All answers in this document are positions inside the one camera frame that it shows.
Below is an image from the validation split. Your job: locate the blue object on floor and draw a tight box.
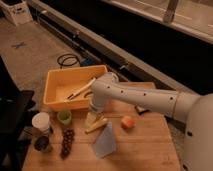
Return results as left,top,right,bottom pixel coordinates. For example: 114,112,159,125
80,59,94,67

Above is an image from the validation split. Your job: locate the white paper cup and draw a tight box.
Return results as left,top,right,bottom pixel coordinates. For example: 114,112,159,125
32,112,50,134

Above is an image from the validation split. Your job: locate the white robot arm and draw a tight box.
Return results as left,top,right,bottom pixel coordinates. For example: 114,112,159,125
86,72,213,171

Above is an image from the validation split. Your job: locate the white storage box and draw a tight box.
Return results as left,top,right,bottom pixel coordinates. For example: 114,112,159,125
0,0,33,26

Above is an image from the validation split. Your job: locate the green cup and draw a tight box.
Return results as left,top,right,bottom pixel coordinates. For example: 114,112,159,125
57,110,72,125

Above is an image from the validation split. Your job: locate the black coiled cable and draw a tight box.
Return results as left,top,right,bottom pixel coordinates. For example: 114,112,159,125
56,53,81,69

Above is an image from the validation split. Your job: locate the black chair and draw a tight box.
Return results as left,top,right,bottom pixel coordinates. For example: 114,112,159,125
0,56,34,171

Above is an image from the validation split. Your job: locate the purple grape bunch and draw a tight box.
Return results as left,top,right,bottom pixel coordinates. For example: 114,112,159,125
60,128,75,159

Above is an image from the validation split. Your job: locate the dark metal can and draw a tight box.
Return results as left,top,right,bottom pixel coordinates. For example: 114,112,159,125
34,136,51,153

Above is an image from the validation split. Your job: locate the orange apple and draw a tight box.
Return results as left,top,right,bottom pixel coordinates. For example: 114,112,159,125
121,116,135,129

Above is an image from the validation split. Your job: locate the blue grey cloth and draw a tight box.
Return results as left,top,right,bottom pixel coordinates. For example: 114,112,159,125
92,122,117,158

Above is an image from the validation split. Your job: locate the yellow banana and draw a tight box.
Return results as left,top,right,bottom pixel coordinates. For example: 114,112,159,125
85,118,108,134

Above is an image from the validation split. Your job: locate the yellow plastic bin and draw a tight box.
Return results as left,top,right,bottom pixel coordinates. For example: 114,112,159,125
43,65,107,111

